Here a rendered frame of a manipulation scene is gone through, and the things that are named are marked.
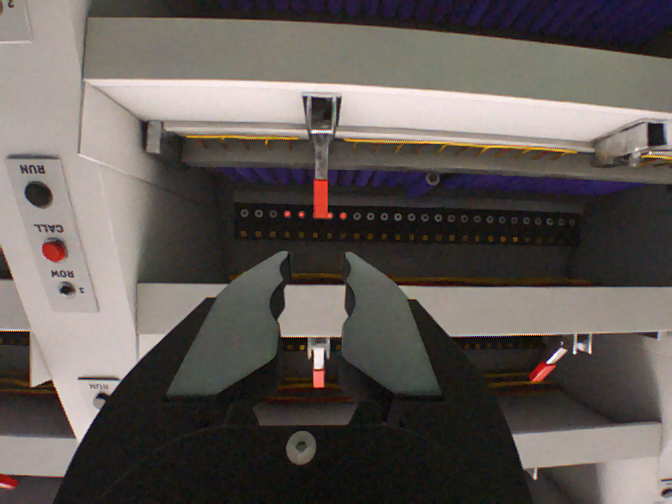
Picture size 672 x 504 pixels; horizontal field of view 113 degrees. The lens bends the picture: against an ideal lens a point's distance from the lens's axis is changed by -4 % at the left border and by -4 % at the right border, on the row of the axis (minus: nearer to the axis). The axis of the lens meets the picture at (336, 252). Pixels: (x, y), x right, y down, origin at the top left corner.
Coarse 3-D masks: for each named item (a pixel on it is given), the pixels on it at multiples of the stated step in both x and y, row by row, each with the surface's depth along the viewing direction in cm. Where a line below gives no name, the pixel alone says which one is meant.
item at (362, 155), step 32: (192, 160) 23; (224, 160) 23; (256, 160) 23; (288, 160) 23; (352, 160) 23; (384, 160) 23; (416, 160) 24; (448, 160) 24; (480, 160) 24; (512, 160) 24; (544, 160) 24; (576, 160) 24
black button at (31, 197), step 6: (30, 186) 16; (36, 186) 16; (42, 186) 16; (24, 192) 16; (30, 192) 16; (36, 192) 16; (42, 192) 16; (30, 198) 16; (36, 198) 16; (42, 198) 16; (48, 198) 17; (36, 204) 16; (42, 204) 17
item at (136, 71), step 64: (128, 64) 15; (192, 64) 15; (256, 64) 16; (320, 64) 16; (384, 64) 16; (448, 64) 16; (512, 64) 16; (576, 64) 17; (640, 64) 17; (128, 128) 19; (448, 128) 21; (512, 128) 20; (576, 128) 20; (192, 192) 29; (256, 192) 34; (640, 192) 32
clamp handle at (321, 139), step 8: (320, 136) 18; (320, 144) 19; (320, 152) 19; (320, 160) 19; (320, 168) 20; (320, 176) 20; (320, 184) 20; (320, 192) 21; (320, 200) 21; (320, 208) 21; (320, 216) 22
